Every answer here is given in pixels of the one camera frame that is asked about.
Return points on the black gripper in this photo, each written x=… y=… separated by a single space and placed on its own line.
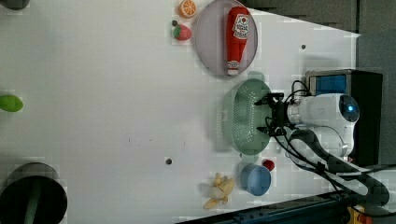
x=279 y=120

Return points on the green oval strainer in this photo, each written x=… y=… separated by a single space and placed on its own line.
x=240 y=117

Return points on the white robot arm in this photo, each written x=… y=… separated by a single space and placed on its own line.
x=319 y=131

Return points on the small red fruit toy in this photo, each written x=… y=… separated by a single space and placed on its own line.
x=270 y=165

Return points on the blue bowl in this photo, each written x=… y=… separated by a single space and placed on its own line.
x=255 y=179

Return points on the peeled banana toy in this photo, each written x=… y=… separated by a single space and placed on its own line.
x=219 y=193

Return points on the red ketchup bottle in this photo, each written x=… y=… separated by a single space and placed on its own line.
x=236 y=38

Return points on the grey round plate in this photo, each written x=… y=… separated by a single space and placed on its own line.
x=210 y=37

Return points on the black toaster oven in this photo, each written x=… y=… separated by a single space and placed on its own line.
x=366 y=88

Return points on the red strawberry toy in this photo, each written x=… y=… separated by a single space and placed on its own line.
x=182 y=32

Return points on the orange slice toy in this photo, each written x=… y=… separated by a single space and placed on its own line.
x=187 y=9

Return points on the black round stand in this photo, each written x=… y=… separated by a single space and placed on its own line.
x=33 y=195

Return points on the green object at edge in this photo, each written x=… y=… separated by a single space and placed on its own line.
x=10 y=103

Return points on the black cylinder post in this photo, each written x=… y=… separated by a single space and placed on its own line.
x=14 y=4

